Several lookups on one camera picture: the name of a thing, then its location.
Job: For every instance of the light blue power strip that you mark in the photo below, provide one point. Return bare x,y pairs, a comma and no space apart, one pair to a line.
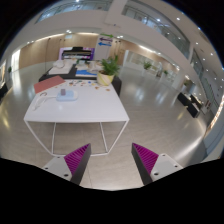
69,95

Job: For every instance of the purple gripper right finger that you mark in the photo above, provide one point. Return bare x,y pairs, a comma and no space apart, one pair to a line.
153,166

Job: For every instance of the black display table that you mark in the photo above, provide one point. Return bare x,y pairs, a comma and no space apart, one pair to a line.
74,73

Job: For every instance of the purple charger plug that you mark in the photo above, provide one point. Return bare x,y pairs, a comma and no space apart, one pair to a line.
63,91

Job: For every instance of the background potted plant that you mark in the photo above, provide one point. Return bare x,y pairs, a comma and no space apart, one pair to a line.
146,66

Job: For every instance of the red paper sheet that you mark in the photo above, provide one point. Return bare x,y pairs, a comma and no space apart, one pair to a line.
48,83

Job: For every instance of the black bench right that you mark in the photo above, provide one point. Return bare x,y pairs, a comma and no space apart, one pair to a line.
192,104

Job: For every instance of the black piano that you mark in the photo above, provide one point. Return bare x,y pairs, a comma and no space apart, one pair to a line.
77,53

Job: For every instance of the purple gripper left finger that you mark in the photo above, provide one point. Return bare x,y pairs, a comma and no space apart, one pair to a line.
72,166

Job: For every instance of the potted green plant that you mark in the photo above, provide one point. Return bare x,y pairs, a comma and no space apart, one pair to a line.
110,69

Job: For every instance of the white architectural model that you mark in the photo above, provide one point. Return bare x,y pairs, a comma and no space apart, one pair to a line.
61,67

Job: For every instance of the white metal frame table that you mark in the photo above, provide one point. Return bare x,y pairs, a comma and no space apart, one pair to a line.
95,104

